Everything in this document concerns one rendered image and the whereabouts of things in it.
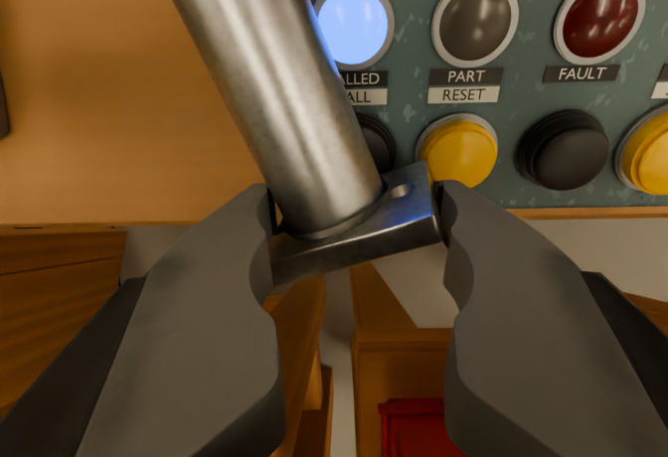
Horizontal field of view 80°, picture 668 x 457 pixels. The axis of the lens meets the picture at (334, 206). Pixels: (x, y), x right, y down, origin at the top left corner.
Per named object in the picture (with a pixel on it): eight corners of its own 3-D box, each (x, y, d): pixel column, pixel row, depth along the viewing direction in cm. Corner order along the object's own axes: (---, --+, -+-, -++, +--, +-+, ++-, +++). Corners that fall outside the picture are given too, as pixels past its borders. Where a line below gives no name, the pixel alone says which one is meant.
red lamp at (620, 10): (619, 61, 12) (656, 39, 11) (546, 63, 12) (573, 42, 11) (617, 0, 12) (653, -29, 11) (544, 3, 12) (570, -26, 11)
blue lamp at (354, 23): (388, 67, 12) (393, 46, 11) (316, 69, 12) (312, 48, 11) (386, 7, 12) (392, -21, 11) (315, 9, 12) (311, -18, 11)
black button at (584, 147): (584, 179, 14) (601, 196, 13) (515, 180, 14) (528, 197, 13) (605, 113, 13) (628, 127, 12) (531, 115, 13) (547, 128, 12)
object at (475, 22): (503, 64, 12) (524, 43, 11) (430, 66, 12) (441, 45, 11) (501, 4, 12) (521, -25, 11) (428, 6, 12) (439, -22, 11)
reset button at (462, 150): (483, 179, 14) (493, 196, 13) (416, 180, 14) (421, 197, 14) (495, 114, 13) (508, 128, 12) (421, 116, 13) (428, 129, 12)
